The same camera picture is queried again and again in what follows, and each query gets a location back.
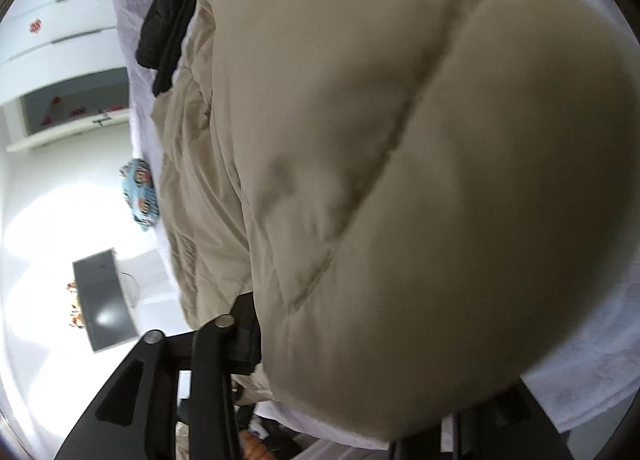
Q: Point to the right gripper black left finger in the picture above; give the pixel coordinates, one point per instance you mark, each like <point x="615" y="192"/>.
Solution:
<point x="135" y="415"/>

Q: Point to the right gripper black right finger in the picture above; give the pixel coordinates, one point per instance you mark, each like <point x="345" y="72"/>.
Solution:
<point x="509" y="425"/>

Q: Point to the beige puffer jacket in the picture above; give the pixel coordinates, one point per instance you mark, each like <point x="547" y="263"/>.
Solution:
<point x="423" y="196"/>

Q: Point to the person's left hand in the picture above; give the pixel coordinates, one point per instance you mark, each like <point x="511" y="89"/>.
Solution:
<point x="254" y="448"/>

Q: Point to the blue monkey print pillow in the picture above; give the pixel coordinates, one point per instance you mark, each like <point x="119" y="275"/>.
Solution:
<point x="139" y="193"/>

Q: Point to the white wardrobe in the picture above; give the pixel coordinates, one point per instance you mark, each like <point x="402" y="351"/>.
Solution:
<point x="48" y="41"/>

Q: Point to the black knit sweater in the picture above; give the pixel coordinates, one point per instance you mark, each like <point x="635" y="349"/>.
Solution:
<point x="162" y="34"/>

